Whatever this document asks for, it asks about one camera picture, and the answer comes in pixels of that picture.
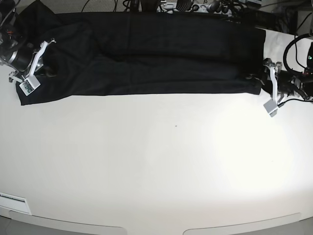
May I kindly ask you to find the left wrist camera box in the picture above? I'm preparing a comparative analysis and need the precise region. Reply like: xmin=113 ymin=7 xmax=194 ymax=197
xmin=264 ymin=99 xmax=279 ymax=118

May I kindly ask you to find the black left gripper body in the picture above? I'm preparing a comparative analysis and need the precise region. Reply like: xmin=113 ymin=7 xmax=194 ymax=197
xmin=262 ymin=70 xmax=303 ymax=97

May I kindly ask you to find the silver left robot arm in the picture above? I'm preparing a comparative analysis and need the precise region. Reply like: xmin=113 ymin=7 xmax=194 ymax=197
xmin=261 ymin=33 xmax=313 ymax=108

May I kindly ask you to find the background power strip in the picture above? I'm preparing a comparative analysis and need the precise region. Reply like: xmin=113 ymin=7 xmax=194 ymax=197
xmin=156 ymin=0 xmax=232 ymax=17

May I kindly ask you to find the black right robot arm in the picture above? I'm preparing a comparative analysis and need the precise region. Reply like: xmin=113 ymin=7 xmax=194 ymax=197
xmin=0 ymin=0 xmax=57 ymax=83

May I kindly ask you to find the black T-shirt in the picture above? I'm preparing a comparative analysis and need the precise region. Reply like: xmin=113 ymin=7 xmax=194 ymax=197
xmin=17 ymin=0 xmax=266 ymax=105

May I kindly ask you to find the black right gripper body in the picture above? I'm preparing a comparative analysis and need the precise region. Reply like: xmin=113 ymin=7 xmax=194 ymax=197
xmin=9 ymin=46 xmax=39 ymax=73

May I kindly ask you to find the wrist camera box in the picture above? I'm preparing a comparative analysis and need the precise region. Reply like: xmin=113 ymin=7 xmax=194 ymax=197
xmin=264 ymin=99 xmax=279 ymax=118
xmin=19 ymin=76 xmax=41 ymax=96

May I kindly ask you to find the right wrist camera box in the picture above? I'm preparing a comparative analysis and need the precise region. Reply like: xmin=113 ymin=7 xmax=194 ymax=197
xmin=19 ymin=76 xmax=41 ymax=96

